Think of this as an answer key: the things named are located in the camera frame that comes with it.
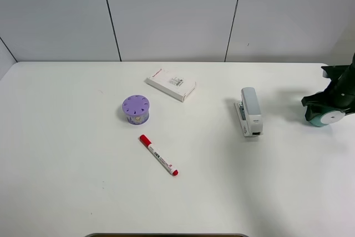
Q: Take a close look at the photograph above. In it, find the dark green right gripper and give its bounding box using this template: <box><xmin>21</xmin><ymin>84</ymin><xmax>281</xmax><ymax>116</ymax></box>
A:
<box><xmin>301</xmin><ymin>56</ymin><xmax>354</xmax><ymax>120</ymax></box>

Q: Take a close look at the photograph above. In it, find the white flat cardboard box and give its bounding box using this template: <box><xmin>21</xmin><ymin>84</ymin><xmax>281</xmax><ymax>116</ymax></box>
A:
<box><xmin>145</xmin><ymin>68</ymin><xmax>196</xmax><ymax>103</ymax></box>

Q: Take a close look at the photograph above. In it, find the white grey stapler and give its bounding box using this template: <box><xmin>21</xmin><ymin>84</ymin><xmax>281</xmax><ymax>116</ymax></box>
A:
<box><xmin>234</xmin><ymin>87</ymin><xmax>263</xmax><ymax>137</ymax></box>

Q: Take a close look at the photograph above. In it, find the red white marker pen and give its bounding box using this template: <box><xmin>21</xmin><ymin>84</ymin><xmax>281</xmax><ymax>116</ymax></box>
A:
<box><xmin>139</xmin><ymin>135</ymin><xmax>179</xmax><ymax>177</ymax></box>

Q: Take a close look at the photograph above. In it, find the purple round air freshener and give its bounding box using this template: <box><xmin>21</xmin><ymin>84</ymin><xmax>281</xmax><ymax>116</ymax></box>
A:
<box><xmin>121</xmin><ymin>95</ymin><xmax>150</xmax><ymax>125</ymax></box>

